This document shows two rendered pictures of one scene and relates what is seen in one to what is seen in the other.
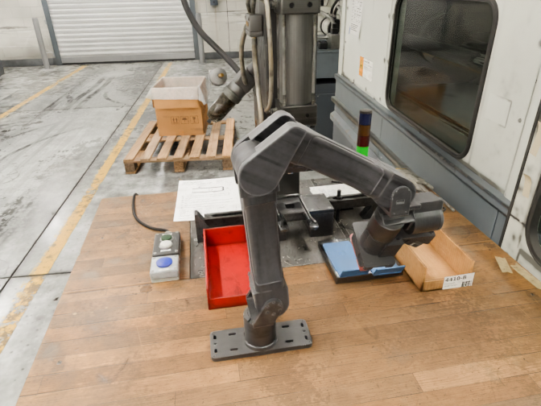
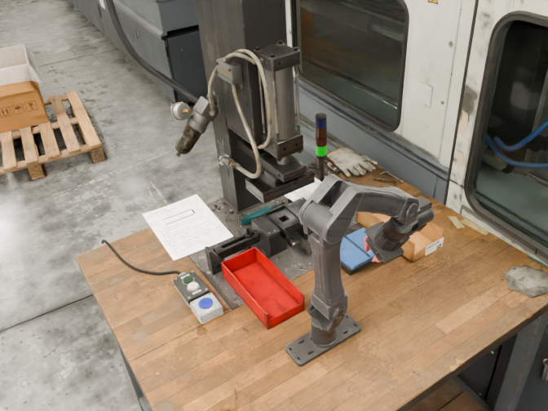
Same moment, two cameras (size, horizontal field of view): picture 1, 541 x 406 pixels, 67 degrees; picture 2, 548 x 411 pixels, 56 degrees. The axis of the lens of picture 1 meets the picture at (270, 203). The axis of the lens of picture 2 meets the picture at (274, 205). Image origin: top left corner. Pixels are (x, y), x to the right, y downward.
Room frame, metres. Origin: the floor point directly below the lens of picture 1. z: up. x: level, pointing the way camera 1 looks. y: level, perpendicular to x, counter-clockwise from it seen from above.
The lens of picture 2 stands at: (-0.18, 0.44, 1.96)
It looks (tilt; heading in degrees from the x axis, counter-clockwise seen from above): 36 degrees down; 339
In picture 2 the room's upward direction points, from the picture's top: 4 degrees counter-clockwise
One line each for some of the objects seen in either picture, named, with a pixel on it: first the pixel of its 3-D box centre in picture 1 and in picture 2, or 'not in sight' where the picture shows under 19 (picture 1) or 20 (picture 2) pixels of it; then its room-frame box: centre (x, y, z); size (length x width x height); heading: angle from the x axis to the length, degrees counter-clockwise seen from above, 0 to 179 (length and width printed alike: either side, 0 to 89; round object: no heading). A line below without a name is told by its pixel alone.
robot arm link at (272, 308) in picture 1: (263, 299); (325, 308); (0.60, 0.02, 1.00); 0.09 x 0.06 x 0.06; 12
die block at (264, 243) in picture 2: (294, 218); (287, 227); (1.02, -0.07, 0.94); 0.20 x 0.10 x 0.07; 99
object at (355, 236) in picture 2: (377, 254); (371, 241); (0.84, -0.27, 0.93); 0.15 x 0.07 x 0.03; 8
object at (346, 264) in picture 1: (345, 255); (348, 249); (0.83, -0.18, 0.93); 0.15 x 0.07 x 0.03; 9
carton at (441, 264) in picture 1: (422, 247); (399, 226); (0.87, -0.39, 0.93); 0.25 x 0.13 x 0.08; 9
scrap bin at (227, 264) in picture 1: (229, 263); (261, 285); (0.82, 0.10, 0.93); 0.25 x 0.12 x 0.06; 9
